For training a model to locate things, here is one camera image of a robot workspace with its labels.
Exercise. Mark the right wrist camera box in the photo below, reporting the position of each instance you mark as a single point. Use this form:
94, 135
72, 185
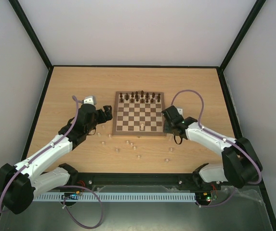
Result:
180, 111

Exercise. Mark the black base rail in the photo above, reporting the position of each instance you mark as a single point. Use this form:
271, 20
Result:
138, 179

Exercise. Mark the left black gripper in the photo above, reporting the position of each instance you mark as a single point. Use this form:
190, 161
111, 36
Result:
108, 113

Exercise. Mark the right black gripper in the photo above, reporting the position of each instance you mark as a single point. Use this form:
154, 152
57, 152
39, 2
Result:
169, 115

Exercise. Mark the light blue slotted cable duct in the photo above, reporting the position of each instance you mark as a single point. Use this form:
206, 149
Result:
117, 197

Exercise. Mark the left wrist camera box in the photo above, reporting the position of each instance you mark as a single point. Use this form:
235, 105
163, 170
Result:
90, 100

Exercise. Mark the wooden chess board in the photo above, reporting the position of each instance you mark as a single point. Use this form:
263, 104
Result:
128, 116

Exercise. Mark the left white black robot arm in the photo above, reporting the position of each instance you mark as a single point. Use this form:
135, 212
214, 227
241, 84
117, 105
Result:
22, 182

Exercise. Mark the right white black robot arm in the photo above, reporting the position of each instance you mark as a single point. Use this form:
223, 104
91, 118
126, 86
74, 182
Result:
240, 164

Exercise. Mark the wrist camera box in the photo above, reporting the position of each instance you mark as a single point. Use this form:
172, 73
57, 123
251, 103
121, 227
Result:
90, 100
180, 111

